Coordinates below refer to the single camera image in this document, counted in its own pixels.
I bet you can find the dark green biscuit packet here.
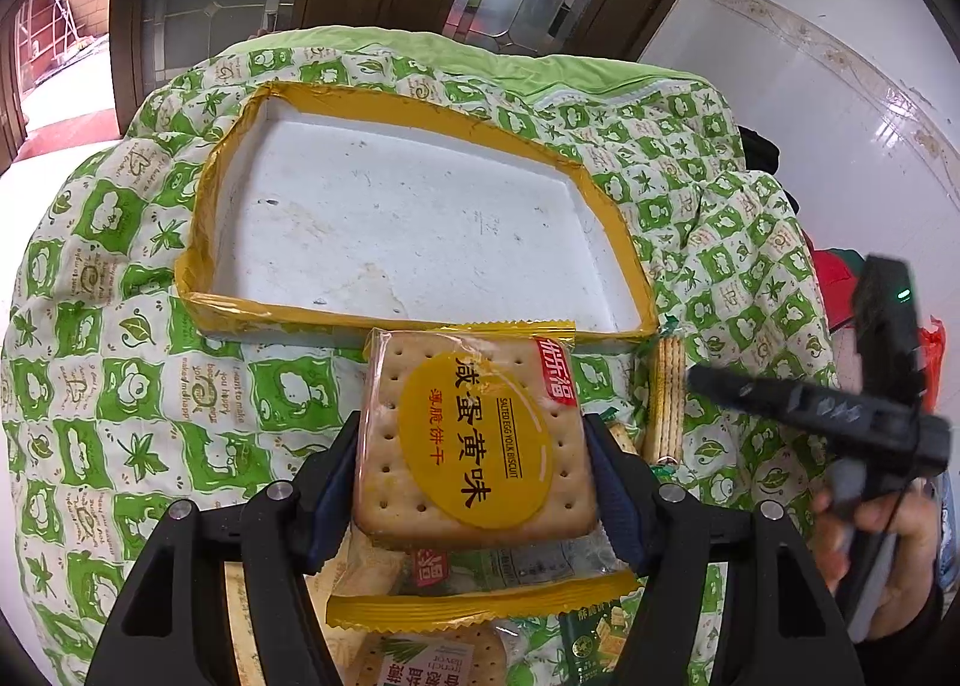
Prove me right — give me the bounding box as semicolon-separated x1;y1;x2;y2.
559;600;646;686

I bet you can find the green printed blanket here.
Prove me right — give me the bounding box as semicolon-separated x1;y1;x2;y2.
0;26;841;686

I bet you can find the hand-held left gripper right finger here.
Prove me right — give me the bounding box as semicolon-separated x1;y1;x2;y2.
583;412;850;686

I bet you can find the dark object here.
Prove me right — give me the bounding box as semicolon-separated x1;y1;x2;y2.
736;125;781;173

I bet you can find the red plastic bag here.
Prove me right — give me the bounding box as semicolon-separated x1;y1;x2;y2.
814;247;863;297

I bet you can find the white foam tray yellow tape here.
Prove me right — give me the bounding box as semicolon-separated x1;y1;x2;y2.
174;80;657;357

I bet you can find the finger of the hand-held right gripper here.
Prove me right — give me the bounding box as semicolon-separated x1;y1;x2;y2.
686;363;826;436

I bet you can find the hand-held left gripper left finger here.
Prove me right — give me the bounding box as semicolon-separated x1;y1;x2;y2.
86;412;366;686

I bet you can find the clear soda cracker packet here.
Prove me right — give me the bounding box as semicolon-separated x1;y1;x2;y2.
604;420;642;464
646;330;687;470

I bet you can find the yellow label biscuit packet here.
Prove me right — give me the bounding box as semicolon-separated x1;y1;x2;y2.
328;320;644;631

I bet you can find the person's right forearm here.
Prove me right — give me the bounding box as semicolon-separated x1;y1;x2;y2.
840;581;947;686

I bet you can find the white green label biscuit packet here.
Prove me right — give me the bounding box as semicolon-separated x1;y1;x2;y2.
349;622;511;686

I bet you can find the person's right hand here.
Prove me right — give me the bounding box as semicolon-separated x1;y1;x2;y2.
811;480;942;646

